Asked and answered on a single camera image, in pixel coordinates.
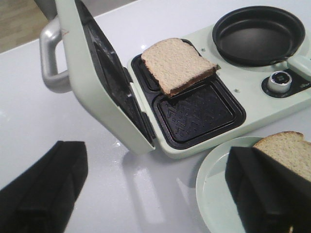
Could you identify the mint green breakfast maker base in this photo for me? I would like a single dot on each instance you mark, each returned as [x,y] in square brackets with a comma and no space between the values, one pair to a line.
[232,102]

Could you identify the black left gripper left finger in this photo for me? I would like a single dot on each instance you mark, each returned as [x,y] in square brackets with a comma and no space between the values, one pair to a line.
[42,198]

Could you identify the mint green round plate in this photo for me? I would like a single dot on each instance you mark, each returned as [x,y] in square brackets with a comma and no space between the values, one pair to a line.
[215,203]

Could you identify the left silver control knob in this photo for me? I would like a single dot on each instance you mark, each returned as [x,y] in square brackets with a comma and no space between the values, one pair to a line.
[279,82]

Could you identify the white bread slice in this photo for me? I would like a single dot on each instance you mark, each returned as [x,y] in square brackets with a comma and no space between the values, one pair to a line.
[289,149]
[176,65]

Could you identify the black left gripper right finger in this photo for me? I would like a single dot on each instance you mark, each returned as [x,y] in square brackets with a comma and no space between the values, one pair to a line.
[269,197]

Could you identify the black round frying pan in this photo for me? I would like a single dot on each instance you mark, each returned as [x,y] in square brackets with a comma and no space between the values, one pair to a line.
[262,36]

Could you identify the mint green breakfast maker lid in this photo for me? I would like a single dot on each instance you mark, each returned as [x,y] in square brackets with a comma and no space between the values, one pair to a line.
[76,56]

